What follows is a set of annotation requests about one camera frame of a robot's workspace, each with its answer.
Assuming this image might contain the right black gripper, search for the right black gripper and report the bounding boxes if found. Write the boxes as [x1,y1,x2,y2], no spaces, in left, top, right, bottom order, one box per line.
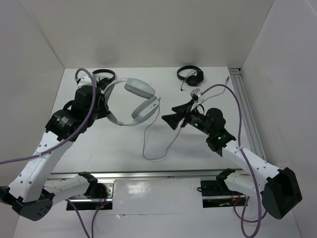
[162,99,213,135]

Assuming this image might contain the white grey headphones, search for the white grey headphones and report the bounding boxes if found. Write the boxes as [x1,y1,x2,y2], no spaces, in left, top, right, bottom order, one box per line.
[104,78,160,127]

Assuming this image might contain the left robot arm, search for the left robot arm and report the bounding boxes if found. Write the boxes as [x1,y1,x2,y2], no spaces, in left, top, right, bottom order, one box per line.
[0,82,107,221]

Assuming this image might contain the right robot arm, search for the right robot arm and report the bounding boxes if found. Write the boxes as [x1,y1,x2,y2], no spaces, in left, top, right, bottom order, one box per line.
[161,104,303,219]

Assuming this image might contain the black headphones left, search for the black headphones left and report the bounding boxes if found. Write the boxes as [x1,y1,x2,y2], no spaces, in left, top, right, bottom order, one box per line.
[93,69,116,90]

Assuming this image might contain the black headphones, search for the black headphones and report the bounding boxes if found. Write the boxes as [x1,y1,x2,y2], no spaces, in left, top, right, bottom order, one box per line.
[176,65,204,91]
[93,69,116,90]

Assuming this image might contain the black headphones right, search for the black headphones right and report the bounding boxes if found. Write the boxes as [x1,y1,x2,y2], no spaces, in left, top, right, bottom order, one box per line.
[176,65,204,91]

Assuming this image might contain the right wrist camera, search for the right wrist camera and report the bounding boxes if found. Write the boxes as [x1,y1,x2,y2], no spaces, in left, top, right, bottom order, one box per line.
[190,88,204,104]

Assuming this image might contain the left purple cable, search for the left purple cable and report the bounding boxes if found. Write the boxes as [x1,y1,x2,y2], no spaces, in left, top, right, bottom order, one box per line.
[0,68,113,238]

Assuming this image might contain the purple cable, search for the purple cable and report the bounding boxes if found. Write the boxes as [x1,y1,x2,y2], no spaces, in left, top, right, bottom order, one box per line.
[198,84,268,238]
[0,68,113,238]

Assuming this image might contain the aluminium front rail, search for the aluminium front rail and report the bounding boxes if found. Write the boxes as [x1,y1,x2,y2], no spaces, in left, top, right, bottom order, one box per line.
[49,168,248,181]

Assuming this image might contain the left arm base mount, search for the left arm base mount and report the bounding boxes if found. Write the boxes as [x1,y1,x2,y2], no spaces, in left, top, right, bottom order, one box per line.
[69,179,114,211]

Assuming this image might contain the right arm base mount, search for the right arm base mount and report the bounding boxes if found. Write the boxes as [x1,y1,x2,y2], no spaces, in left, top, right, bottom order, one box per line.
[197,180,246,208]

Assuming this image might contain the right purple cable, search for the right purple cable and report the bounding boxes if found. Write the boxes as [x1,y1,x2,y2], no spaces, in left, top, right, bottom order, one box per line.
[198,84,268,238]

